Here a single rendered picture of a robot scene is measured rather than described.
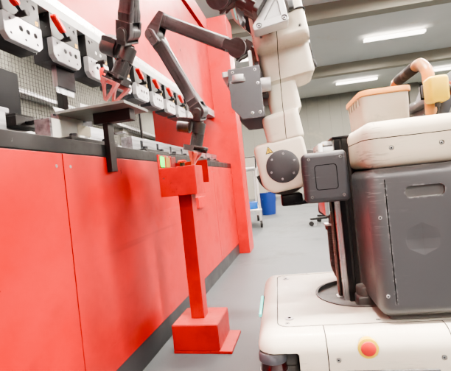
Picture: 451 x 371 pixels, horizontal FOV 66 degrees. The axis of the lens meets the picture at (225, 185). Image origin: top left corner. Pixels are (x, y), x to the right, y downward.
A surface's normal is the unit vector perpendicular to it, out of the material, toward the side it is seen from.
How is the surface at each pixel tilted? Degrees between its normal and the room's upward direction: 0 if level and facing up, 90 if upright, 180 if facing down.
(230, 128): 90
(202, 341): 90
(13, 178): 90
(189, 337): 90
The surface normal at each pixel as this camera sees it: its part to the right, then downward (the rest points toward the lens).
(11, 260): 0.97, -0.10
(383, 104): -0.15, 0.06
